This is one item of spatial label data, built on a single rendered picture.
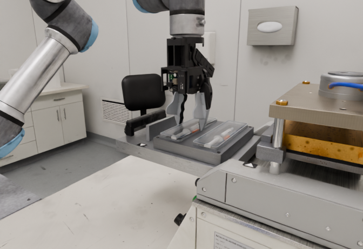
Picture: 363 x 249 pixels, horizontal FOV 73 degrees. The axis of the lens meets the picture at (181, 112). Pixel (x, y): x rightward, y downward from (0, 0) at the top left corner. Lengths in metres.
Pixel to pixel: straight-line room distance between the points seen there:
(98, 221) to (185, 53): 0.48
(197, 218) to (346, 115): 0.28
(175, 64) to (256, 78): 1.54
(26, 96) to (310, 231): 0.76
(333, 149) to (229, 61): 1.74
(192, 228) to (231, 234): 0.08
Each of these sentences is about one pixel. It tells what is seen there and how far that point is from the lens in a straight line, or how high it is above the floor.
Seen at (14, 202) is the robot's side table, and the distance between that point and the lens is 0.91.
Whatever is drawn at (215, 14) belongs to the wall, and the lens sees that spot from 2.16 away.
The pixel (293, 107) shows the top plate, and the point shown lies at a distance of 0.37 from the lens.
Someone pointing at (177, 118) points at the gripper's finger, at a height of 1.02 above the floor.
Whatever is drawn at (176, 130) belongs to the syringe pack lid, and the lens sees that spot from 0.57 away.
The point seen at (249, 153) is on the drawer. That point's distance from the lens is 0.59.
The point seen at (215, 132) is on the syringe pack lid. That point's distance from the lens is 0.56.
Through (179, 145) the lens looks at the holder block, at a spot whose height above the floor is 0.99.
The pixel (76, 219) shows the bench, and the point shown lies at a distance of 0.76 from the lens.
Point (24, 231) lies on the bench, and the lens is 0.78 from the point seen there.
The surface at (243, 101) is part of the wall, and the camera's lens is 2.09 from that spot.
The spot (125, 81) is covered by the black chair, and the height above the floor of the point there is 0.90.
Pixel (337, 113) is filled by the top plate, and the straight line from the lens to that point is 0.37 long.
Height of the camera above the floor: 1.19
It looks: 15 degrees down
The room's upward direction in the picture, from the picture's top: straight up
